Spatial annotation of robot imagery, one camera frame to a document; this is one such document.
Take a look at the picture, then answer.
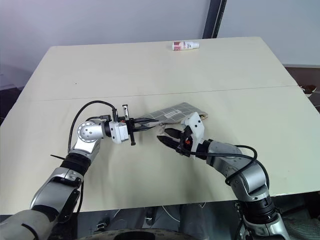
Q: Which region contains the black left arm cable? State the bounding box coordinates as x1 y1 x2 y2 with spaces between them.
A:
67 100 119 154

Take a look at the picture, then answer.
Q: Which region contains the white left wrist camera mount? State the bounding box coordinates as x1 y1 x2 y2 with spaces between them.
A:
109 121 130 145

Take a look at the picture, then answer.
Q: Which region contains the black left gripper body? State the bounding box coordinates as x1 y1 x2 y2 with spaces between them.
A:
122 104 136 147

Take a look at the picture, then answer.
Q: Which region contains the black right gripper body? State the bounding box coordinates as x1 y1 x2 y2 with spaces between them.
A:
175 126 194 157

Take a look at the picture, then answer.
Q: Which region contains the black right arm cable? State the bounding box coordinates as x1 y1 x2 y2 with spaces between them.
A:
193 144 258 186

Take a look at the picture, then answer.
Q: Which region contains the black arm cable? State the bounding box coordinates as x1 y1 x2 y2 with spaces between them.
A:
67 100 119 154
193 144 258 186

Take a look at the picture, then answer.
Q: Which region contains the white bottle with red label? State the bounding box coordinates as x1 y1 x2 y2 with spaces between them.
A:
171 40 200 52

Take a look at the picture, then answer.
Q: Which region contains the grey checked cloth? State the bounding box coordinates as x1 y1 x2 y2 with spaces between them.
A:
136 101 210 138

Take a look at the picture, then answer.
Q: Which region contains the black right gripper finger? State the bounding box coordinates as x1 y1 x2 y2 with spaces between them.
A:
156 136 180 150
165 128 182 140

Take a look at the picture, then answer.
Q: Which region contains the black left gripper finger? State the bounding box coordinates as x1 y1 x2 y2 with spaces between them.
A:
132 125 157 133
131 116 161 125

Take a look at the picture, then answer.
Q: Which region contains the black vertical metal post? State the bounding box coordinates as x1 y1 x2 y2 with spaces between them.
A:
201 0 228 40

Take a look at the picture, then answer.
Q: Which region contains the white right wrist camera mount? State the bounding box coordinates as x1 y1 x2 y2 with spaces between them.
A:
180 111 206 161

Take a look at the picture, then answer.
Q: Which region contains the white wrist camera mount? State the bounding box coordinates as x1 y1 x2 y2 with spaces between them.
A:
180 111 206 161
109 121 130 145

